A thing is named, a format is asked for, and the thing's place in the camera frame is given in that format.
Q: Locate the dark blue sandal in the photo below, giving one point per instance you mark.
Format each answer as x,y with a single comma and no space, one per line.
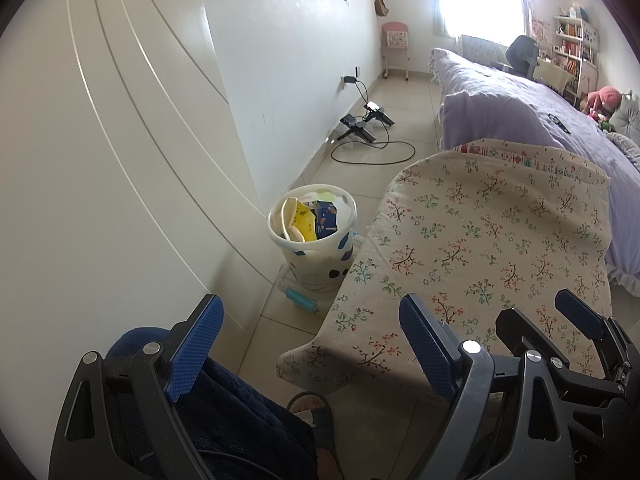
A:
325,425

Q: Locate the white wardrobe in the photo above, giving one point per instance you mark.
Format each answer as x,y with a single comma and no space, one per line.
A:
100,160

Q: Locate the green toy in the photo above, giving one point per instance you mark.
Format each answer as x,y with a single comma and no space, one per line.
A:
605,124

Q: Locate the black device on folding stand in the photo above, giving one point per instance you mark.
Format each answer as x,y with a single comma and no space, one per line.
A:
379,114
357,127

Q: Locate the pink child chair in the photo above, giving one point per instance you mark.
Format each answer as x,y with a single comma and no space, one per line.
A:
396,40

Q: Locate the grey pillow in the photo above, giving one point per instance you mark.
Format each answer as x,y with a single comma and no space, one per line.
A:
627,115

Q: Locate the black wall charger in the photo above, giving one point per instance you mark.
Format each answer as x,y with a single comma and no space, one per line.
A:
350,80

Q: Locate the grey office chair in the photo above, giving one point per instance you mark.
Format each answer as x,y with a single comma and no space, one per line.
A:
520,52

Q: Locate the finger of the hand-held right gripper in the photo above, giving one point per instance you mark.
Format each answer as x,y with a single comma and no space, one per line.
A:
580,312
515,330

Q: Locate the pink plush toy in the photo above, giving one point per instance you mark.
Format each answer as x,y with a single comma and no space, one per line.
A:
602,97

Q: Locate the person's dark blue trouser leg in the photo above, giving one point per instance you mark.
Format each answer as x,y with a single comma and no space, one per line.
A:
240,420

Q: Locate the floral cloth covered table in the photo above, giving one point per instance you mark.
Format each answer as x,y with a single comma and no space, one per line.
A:
475,240

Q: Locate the white spotted waste bin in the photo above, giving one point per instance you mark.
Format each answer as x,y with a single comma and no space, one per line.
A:
310,260

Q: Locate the bed with lilac cover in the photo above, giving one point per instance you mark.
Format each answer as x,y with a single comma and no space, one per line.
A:
500,95

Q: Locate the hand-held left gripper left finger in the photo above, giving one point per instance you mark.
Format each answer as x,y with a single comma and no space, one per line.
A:
195,350

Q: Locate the window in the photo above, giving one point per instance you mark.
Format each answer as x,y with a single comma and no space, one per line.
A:
480,0

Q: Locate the cream cloth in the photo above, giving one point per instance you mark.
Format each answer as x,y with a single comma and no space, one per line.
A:
552,75

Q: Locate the white bookshelf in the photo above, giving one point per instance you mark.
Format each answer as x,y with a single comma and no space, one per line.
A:
575,45

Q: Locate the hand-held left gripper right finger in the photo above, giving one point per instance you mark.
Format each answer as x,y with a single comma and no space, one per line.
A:
425,350

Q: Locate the dark blue printed packet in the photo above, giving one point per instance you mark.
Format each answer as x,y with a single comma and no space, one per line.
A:
326,217

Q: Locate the black remote control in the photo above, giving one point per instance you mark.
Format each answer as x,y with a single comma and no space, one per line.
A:
559,123

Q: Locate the yellow snack wrapper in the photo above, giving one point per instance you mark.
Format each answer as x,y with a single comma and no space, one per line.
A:
300,220

